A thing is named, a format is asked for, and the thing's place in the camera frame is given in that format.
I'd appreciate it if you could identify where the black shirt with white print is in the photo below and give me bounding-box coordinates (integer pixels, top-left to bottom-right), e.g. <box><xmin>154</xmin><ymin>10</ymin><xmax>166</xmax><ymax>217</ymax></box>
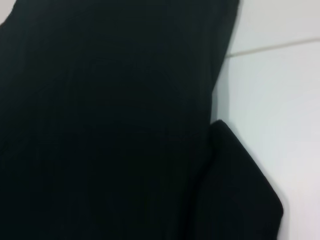
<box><xmin>0</xmin><ymin>0</ymin><xmax>285</xmax><ymax>240</ymax></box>

